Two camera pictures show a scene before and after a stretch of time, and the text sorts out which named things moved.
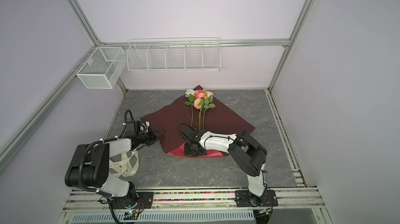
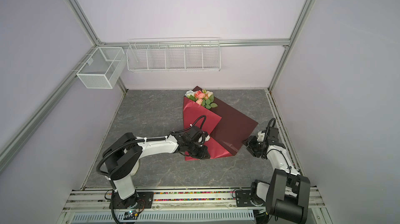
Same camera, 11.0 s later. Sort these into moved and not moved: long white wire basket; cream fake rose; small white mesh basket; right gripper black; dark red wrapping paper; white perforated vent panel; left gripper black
Moved: left gripper black; right gripper black; dark red wrapping paper
Not moved: white perforated vent panel; cream fake rose; long white wire basket; small white mesh basket
